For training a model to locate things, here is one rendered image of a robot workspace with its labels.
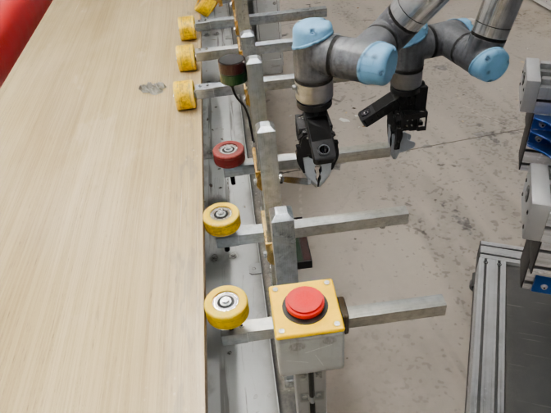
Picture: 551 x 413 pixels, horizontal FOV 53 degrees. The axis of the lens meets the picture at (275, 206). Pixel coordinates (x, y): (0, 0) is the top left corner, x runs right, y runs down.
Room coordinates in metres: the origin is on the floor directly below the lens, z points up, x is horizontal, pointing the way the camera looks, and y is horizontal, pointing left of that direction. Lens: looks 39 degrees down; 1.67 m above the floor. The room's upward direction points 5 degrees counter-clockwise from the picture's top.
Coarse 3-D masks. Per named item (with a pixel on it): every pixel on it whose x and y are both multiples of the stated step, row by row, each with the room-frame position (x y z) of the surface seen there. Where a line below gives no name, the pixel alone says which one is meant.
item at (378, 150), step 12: (372, 144) 1.20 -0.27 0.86; (384, 144) 1.19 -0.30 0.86; (288, 156) 1.18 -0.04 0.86; (348, 156) 1.17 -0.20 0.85; (360, 156) 1.17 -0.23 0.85; (372, 156) 1.17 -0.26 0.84; (384, 156) 1.18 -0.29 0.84; (240, 168) 1.15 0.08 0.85; (252, 168) 1.16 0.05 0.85; (288, 168) 1.16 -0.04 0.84
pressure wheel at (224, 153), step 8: (224, 144) 1.19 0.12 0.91; (232, 144) 1.19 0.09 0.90; (240, 144) 1.18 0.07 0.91; (216, 152) 1.16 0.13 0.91; (224, 152) 1.16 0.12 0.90; (232, 152) 1.15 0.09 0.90; (240, 152) 1.15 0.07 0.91; (216, 160) 1.14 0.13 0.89; (224, 160) 1.13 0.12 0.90; (232, 160) 1.13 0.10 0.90; (240, 160) 1.14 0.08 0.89; (224, 168) 1.13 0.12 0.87; (232, 184) 1.16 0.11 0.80
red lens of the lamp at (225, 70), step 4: (244, 60) 1.12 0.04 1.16; (220, 64) 1.11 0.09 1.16; (236, 64) 1.11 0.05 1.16; (240, 64) 1.11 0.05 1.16; (244, 64) 1.12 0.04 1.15; (220, 68) 1.12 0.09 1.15; (224, 68) 1.11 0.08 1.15; (228, 68) 1.10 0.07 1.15; (232, 68) 1.10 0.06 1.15; (236, 68) 1.10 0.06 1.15; (240, 68) 1.11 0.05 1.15; (244, 68) 1.12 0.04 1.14; (220, 72) 1.12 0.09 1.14; (224, 72) 1.11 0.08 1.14; (228, 72) 1.10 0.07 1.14; (232, 72) 1.10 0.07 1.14; (236, 72) 1.10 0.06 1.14; (240, 72) 1.11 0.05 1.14
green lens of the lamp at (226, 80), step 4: (244, 72) 1.12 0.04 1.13; (220, 76) 1.12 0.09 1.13; (224, 76) 1.11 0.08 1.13; (228, 76) 1.10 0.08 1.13; (232, 76) 1.10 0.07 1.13; (236, 76) 1.10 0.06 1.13; (240, 76) 1.11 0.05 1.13; (244, 76) 1.11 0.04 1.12; (224, 80) 1.11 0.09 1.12; (228, 80) 1.10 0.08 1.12; (232, 80) 1.10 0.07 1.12; (236, 80) 1.10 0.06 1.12; (240, 80) 1.11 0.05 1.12; (244, 80) 1.11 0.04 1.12; (224, 84) 1.11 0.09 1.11; (228, 84) 1.10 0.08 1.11; (232, 84) 1.10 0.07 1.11; (236, 84) 1.10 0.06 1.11
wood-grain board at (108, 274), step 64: (64, 0) 2.47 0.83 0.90; (128, 0) 2.39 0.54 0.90; (192, 0) 2.32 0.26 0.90; (64, 64) 1.79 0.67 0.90; (128, 64) 1.75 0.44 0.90; (0, 128) 1.39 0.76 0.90; (64, 128) 1.36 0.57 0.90; (128, 128) 1.33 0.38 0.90; (192, 128) 1.30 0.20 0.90; (0, 192) 1.08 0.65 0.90; (64, 192) 1.06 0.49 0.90; (128, 192) 1.03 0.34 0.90; (192, 192) 1.01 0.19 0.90; (0, 256) 0.85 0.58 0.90; (64, 256) 0.83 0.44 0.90; (128, 256) 0.81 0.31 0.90; (192, 256) 0.80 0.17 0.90; (0, 320) 0.68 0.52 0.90; (64, 320) 0.66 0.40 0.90; (128, 320) 0.65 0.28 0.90; (192, 320) 0.64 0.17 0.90; (0, 384) 0.54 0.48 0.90; (64, 384) 0.53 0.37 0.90; (128, 384) 0.52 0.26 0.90; (192, 384) 0.51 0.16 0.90
